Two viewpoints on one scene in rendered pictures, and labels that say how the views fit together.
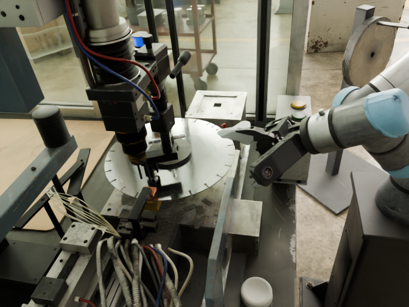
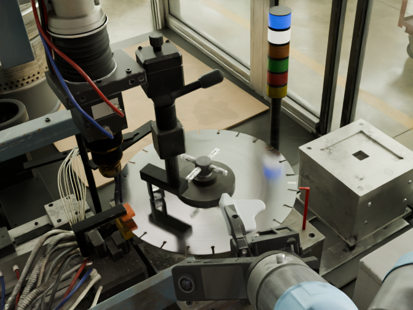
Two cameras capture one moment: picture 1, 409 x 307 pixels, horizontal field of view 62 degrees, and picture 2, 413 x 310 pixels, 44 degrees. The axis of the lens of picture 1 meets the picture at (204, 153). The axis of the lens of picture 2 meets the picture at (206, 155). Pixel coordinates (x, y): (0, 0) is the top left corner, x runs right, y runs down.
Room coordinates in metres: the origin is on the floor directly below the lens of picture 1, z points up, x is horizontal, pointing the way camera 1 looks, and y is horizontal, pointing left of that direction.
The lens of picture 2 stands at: (0.21, -0.41, 1.58)
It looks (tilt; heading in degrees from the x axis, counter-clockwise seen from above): 39 degrees down; 46
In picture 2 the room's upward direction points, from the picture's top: 4 degrees counter-clockwise
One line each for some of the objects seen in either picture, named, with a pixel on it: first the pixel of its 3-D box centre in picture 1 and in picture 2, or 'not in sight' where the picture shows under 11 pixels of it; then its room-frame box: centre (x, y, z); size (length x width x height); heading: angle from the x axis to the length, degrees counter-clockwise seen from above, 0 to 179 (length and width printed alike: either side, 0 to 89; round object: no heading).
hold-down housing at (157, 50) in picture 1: (156, 86); (163, 98); (0.61, 0.08, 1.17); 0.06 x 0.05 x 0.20; 156
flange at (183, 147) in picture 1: (168, 148); (204, 178); (0.68, 0.09, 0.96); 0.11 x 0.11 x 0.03
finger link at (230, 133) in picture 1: (240, 129); (243, 208); (0.59, -0.08, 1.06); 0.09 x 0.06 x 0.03; 55
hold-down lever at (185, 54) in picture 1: (171, 63); (190, 79); (0.63, 0.05, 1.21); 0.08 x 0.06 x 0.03; 165
